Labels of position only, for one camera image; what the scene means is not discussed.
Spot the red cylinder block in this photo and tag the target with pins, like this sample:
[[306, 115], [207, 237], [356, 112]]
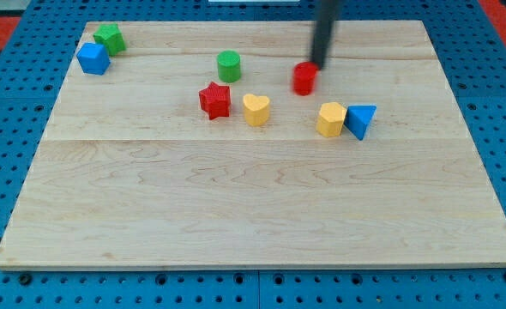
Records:
[[304, 77]]

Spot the light wooden board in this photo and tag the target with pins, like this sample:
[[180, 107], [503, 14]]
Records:
[[131, 174]]

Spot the yellow heart block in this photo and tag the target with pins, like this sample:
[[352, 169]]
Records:
[[256, 109]]

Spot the red star block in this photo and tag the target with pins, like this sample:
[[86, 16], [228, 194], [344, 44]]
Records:
[[215, 100]]

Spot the yellow hexagon block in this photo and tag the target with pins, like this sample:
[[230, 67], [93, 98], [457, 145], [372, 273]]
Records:
[[331, 119]]

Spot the green cylinder block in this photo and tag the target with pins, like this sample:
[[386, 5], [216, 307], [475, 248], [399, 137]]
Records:
[[229, 66]]

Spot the blue triangle block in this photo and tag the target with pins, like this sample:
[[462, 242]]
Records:
[[358, 119]]

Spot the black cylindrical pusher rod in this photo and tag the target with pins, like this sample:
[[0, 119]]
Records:
[[327, 13]]

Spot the blue cube block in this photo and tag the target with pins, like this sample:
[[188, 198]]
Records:
[[93, 59]]

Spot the green star block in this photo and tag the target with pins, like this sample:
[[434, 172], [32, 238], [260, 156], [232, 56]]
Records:
[[110, 36]]

